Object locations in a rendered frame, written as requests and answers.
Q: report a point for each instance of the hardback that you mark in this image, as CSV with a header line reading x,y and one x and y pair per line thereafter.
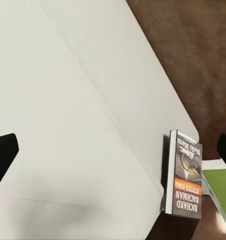
x,y
183,196

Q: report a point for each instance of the nightstand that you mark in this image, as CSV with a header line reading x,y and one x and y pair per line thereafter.
x,y
170,227

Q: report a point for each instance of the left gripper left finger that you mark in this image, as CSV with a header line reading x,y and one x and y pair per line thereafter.
x,y
8,151

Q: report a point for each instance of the bed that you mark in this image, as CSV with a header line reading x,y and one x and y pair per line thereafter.
x,y
92,89

